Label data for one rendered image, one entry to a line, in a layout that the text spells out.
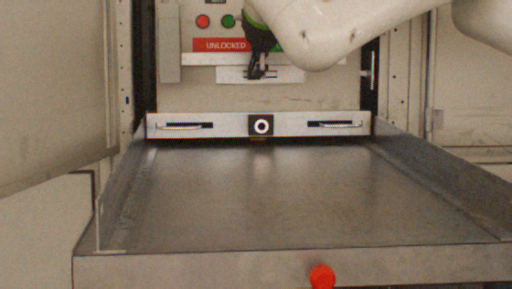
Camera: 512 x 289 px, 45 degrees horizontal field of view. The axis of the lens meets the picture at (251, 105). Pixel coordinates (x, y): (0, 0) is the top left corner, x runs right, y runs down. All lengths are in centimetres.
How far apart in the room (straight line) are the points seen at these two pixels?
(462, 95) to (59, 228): 99
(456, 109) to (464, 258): 72
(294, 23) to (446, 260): 44
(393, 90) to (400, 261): 73
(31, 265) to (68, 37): 55
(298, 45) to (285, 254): 37
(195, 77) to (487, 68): 69
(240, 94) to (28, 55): 52
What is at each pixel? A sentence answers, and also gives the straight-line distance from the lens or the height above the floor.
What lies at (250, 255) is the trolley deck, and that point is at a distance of 82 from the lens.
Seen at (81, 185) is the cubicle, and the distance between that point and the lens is 149.
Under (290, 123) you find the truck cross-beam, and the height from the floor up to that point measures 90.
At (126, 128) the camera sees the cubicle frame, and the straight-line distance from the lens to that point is 147.
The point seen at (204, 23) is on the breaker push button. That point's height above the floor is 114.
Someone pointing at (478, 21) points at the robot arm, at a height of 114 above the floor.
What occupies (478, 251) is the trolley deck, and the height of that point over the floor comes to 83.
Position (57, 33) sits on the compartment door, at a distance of 130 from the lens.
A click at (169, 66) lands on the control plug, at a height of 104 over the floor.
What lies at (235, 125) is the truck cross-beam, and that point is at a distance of 149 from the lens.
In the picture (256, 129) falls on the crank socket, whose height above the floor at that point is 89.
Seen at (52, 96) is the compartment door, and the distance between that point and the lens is 129.
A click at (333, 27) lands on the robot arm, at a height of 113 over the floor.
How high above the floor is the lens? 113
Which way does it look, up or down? 7 degrees down
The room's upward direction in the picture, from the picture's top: straight up
